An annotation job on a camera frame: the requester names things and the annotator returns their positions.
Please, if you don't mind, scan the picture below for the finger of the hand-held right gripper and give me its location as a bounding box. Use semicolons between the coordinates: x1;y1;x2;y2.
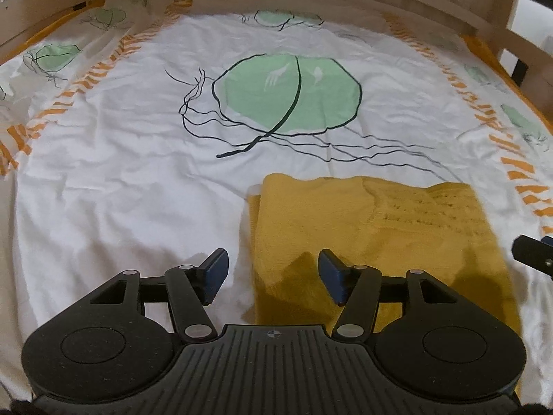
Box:
511;234;553;276

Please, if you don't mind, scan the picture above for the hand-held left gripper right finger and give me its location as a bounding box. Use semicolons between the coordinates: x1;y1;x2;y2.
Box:
318;249;465;341

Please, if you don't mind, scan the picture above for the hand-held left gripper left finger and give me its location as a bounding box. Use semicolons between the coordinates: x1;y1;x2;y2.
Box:
88;248;229;341

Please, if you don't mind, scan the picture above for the yellow knit sweater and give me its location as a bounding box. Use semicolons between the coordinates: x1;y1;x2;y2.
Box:
246;174;523;338

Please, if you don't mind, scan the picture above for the white printed blanket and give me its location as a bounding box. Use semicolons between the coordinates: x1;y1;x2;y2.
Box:
0;0;553;403

